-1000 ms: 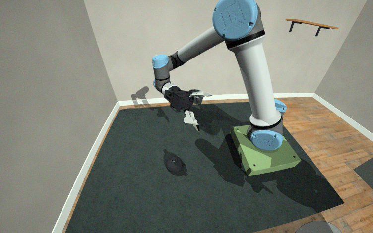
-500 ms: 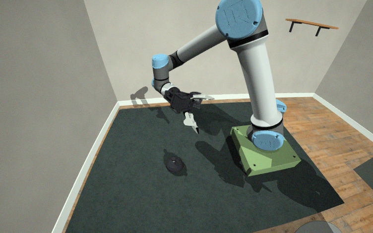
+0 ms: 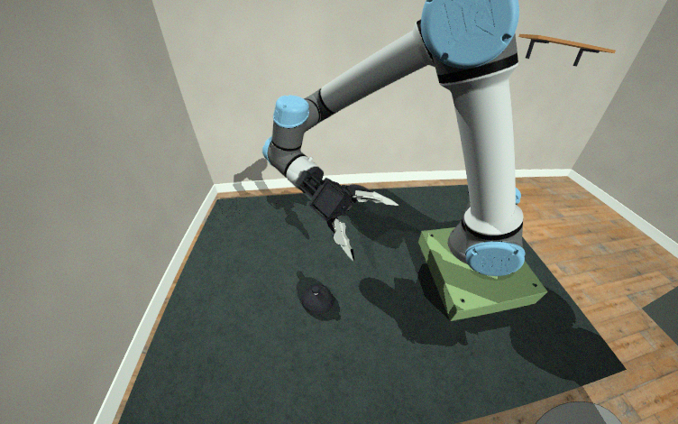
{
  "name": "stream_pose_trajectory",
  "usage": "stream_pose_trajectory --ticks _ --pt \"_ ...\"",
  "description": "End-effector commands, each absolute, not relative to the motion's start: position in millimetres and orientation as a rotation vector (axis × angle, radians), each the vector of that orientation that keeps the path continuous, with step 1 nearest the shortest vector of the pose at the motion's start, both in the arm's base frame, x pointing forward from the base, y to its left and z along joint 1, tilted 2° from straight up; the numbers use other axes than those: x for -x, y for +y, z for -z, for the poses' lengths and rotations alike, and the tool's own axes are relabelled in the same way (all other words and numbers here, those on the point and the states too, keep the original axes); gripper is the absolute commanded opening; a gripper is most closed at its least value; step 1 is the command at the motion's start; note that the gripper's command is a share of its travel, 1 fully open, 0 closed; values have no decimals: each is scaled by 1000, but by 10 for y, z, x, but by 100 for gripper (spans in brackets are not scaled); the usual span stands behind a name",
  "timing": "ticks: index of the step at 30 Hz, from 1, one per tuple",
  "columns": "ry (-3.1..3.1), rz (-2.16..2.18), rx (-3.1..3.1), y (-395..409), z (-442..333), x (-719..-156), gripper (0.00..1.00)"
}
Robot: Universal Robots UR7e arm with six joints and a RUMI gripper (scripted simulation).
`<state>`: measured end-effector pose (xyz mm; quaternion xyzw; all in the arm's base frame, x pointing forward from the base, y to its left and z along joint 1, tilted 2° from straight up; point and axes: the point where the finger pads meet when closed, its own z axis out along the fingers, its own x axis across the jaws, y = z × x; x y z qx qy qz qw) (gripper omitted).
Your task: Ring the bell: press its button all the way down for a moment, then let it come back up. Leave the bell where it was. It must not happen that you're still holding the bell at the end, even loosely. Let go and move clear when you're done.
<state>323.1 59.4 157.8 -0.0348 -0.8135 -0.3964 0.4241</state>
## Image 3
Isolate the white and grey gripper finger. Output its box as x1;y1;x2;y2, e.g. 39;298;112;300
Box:
326;217;354;260
344;184;399;207

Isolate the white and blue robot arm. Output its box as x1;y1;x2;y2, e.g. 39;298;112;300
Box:
262;0;525;276

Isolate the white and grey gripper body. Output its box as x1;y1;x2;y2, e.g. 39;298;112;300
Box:
295;167;353;220

